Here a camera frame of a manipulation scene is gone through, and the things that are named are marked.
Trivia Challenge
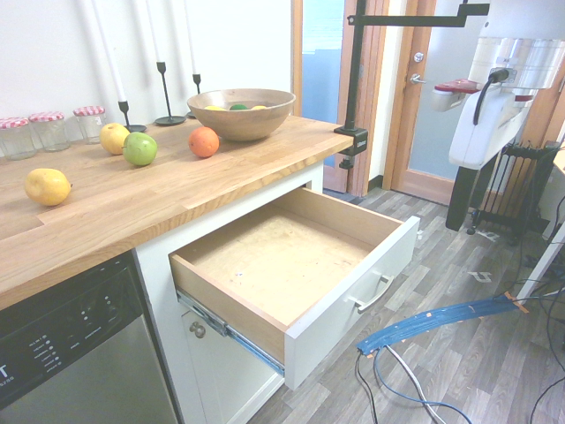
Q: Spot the black oil radiator heater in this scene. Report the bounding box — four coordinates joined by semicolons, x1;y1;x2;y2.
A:
473;141;560;246

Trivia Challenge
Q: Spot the black stand leg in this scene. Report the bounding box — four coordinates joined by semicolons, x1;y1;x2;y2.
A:
445;165;481;231

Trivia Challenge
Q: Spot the tall black candlestick holder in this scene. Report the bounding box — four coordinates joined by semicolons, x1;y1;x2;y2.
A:
154;61;187;126

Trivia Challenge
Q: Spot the wooden bowl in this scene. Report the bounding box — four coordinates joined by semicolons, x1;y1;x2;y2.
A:
186;88;297;142

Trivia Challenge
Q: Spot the white taper candle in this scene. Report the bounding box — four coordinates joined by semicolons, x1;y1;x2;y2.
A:
145;0;165;64
90;0;129;103
183;0;199;75

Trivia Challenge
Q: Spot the wooden framed glass sidelight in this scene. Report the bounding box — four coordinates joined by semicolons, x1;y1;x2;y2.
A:
290;0;392;195

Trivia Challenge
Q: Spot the stainless steel dishwasher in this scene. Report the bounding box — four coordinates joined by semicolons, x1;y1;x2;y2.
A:
0;249;180;424

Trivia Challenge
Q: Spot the black clamp camera stand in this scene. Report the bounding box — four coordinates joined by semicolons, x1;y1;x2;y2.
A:
333;0;491;171

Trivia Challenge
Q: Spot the metal drawer slide rail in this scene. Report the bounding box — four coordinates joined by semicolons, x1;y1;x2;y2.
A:
176;290;286;377

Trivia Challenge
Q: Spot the blue floor cable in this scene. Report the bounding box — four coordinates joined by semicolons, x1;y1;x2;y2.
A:
373;344;477;424

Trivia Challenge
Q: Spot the yellow apple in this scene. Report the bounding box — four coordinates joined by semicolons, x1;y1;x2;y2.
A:
99;122;132;155

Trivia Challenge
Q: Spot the yellow lemon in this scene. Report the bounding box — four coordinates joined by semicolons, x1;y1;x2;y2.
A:
24;168;73;208

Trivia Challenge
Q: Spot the white floor cable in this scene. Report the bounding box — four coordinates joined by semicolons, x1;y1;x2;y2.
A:
383;343;448;424

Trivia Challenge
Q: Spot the green apple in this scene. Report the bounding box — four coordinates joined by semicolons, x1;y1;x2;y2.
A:
122;132;159;167

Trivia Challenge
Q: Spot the black floor cable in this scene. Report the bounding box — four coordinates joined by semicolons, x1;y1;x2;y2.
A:
355;352;386;424

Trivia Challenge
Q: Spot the white kitchen cabinet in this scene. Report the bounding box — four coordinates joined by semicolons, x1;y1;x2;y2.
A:
133;161;328;424

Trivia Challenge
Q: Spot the short black candlestick holder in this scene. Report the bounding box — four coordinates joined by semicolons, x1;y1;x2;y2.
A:
117;100;147;133

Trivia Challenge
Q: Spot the white housing with red trim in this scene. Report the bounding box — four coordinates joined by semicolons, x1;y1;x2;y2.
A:
431;79;483;112

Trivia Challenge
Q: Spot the wooden door with frosted glass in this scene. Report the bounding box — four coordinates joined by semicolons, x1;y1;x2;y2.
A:
382;0;480;205

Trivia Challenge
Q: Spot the blue taped cable cover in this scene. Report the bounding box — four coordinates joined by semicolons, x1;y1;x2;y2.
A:
356;296;531;359

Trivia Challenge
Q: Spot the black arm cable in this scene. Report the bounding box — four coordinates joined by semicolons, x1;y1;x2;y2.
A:
473;67;517;126

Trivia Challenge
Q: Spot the white drawer with wooden interior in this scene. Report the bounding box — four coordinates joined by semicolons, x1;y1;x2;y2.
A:
169;185;420;390

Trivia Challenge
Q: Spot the glass jar red checkered lid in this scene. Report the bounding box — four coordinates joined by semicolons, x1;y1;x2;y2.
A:
72;105;107;146
28;110;71;153
0;117;37;161

